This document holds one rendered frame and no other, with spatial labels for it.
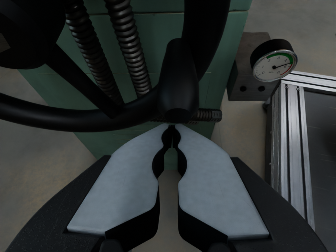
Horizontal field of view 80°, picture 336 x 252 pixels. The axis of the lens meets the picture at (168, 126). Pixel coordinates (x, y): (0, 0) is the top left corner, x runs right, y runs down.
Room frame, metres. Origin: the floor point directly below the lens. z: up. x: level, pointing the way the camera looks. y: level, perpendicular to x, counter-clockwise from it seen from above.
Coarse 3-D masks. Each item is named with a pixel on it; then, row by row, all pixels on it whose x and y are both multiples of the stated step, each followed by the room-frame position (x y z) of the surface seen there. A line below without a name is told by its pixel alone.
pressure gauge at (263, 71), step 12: (264, 48) 0.24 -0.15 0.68; (276, 48) 0.23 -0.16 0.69; (288, 48) 0.23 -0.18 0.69; (252, 60) 0.24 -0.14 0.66; (264, 60) 0.23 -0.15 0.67; (276, 60) 0.23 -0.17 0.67; (288, 60) 0.23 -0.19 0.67; (252, 72) 0.23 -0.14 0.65; (264, 72) 0.23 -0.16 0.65; (276, 72) 0.23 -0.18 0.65; (288, 72) 0.22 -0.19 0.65
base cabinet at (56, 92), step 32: (64, 32) 0.32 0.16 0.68; (96, 32) 0.32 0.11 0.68; (160, 32) 0.31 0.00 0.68; (224, 32) 0.30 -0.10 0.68; (160, 64) 0.31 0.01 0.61; (224, 64) 0.30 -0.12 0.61; (64, 96) 0.33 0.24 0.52; (128, 96) 0.31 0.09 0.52; (128, 128) 0.32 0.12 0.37; (192, 128) 0.30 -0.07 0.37
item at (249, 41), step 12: (252, 36) 0.36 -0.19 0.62; (264, 36) 0.36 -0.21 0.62; (240, 48) 0.33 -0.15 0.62; (252, 48) 0.32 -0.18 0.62; (240, 60) 0.29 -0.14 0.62; (240, 72) 0.26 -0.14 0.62; (228, 84) 0.29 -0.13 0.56; (240, 84) 0.26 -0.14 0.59; (252, 84) 0.26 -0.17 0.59; (264, 84) 0.25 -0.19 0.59; (276, 84) 0.25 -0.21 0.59; (228, 96) 0.27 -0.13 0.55; (240, 96) 0.26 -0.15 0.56; (252, 96) 0.25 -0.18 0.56; (264, 96) 0.25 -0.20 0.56
